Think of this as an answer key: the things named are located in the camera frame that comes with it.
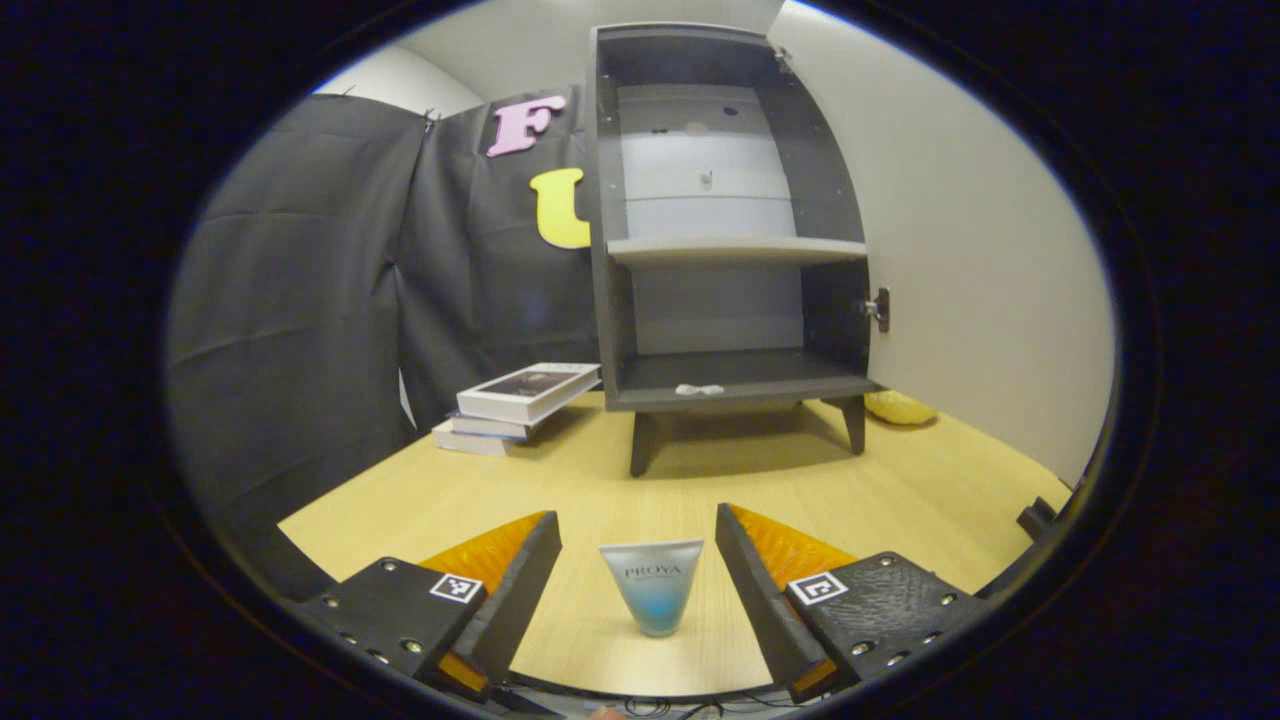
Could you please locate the thin white book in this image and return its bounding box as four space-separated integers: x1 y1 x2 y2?
432 418 521 458
450 405 561 441

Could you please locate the white book with dark cover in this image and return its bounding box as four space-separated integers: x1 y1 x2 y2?
456 362 603 425

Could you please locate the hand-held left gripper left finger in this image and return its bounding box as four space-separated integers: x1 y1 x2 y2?
290 510 564 701

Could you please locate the white blue bottle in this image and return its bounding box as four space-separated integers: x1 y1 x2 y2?
598 538 706 639

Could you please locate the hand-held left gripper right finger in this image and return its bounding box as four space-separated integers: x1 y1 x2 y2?
714 502 996 706

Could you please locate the yellow rounded object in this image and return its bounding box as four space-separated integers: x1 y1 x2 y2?
865 390 939 427

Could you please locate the dark grey cabinet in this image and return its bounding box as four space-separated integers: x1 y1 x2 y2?
586 22 886 479

